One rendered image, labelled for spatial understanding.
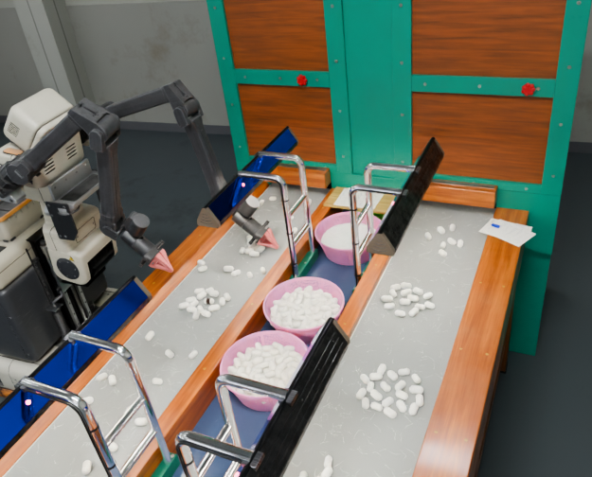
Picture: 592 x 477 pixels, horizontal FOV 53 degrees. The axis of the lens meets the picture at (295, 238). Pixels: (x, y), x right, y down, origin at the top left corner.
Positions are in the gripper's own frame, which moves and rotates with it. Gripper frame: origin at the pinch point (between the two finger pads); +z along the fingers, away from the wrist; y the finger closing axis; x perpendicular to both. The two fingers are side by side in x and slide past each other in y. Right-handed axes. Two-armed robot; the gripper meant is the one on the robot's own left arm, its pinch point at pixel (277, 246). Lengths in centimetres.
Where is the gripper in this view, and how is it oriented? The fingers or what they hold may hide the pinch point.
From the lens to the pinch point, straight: 222.3
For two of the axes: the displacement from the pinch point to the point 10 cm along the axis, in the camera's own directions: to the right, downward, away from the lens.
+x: -4.8, 5.6, 6.7
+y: 4.1, -5.4, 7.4
